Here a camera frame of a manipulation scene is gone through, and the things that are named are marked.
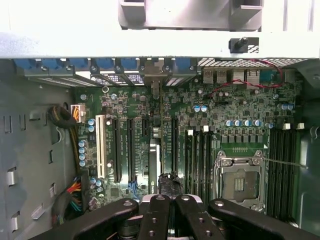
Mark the black installed RAM stick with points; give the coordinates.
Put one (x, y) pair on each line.
(190, 162)

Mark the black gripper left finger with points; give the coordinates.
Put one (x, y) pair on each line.
(155, 212)

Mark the metal locking lever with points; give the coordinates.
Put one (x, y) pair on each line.
(287, 162)

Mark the white expansion slot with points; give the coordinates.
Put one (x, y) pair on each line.
(101, 150)

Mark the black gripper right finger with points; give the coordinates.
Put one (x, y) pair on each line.
(196, 212)

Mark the black open PC case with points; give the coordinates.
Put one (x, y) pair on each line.
(30, 150)

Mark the short black expansion slot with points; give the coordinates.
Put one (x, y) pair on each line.
(146, 127)

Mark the black case latch knob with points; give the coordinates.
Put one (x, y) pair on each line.
(243, 45)

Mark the white power connector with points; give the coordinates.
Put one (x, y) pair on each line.
(78, 113)

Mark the green motherboard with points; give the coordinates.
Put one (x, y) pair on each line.
(225, 100)

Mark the long black expansion slot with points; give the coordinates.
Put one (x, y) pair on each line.
(116, 150)
(131, 150)
(175, 145)

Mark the metal CPU socket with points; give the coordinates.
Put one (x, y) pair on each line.
(240, 185)

